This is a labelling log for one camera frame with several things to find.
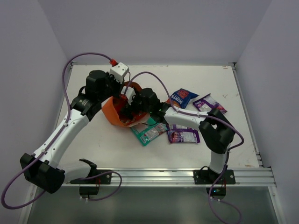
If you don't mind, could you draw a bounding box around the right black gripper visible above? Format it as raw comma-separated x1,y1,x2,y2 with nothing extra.
120,91,153,120

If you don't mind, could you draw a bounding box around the large red snack packet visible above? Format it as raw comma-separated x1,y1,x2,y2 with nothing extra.
113,94,148,126

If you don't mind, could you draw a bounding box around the orange paper bag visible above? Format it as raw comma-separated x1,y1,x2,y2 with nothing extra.
102,82,149,127

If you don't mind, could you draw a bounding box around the teal snack packet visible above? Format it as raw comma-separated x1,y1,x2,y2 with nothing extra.
130,118,168,146

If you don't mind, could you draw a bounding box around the blue Burts crisps packet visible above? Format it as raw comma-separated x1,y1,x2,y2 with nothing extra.
166,88,199,109

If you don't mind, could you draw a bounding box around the purple snack packet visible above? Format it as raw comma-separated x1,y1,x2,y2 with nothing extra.
192,93,227,114
166,125,200,144

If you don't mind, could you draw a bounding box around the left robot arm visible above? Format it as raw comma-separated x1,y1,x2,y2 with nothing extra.
20,69,128,194

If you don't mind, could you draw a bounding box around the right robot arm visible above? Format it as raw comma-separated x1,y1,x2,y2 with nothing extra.
121,86,236,183

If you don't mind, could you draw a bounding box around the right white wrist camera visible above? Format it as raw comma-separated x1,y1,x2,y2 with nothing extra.
121,86,136,105

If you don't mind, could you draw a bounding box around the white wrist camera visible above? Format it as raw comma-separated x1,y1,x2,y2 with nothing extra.
109,63,129,83
121,86,136,105

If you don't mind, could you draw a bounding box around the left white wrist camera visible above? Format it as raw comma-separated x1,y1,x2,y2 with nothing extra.
109,63,129,83

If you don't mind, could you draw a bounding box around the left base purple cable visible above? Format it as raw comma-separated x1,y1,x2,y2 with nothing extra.
80,171,123,202

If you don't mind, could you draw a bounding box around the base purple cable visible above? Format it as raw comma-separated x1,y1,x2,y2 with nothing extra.
80,171,123,202
207,184,242,224

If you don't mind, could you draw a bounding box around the aluminium front rail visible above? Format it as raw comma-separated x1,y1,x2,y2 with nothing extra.
30,168,276,187

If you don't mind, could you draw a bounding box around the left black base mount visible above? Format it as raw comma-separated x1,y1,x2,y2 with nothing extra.
70,173,112,198

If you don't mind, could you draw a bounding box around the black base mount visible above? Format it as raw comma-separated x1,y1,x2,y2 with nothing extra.
70,173,112,198
193,166,236,200

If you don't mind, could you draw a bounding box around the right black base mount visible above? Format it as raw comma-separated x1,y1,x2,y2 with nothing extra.
193,166,236,200

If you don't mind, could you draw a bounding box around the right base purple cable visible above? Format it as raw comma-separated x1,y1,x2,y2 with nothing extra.
207,184,242,224

